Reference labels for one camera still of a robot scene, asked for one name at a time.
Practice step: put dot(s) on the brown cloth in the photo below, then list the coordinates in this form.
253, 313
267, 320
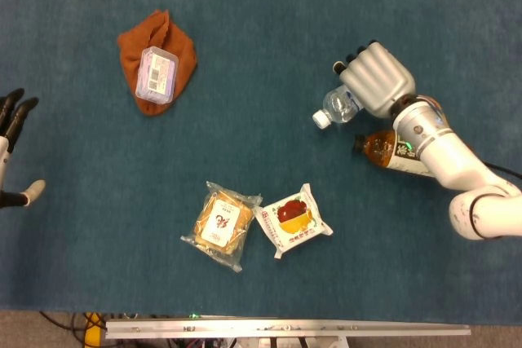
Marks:
183, 54

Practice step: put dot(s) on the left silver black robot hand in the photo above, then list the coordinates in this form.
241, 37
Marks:
12, 128

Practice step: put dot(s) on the white snack packet fruit print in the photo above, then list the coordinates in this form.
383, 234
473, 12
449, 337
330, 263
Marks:
291, 221

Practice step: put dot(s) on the clear plastic box with label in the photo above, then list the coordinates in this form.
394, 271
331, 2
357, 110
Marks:
157, 75

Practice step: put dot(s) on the clear bread slices pack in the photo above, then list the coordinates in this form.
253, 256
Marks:
222, 221

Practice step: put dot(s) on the aluminium profile rail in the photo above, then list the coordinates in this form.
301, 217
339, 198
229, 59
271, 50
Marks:
285, 328

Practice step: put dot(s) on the amber tea bottle white label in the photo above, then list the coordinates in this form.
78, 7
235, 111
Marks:
383, 152

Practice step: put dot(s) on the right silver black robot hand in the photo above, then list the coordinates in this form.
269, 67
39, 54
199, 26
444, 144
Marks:
377, 79

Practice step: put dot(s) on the blue carpet table cover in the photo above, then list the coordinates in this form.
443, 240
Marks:
244, 140

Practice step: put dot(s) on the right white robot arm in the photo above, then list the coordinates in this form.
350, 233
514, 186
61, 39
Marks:
448, 160

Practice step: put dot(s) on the yellow floor strip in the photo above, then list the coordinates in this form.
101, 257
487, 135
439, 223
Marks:
91, 337

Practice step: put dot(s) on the clear water bottle white cap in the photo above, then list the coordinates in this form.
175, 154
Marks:
336, 107

